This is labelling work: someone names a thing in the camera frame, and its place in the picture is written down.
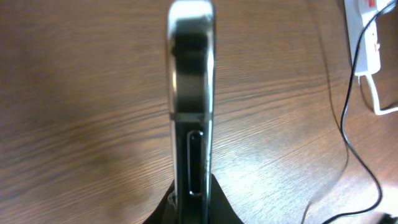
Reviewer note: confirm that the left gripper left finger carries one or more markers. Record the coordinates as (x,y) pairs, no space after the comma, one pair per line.
(166,211)

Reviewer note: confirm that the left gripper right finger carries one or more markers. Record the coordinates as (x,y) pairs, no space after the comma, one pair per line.
(221,211)

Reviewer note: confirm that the black smartphone with white circles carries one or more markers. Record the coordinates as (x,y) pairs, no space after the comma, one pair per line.
(190,55)

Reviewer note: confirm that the white power strip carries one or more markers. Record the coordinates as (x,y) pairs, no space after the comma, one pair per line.
(362,33)

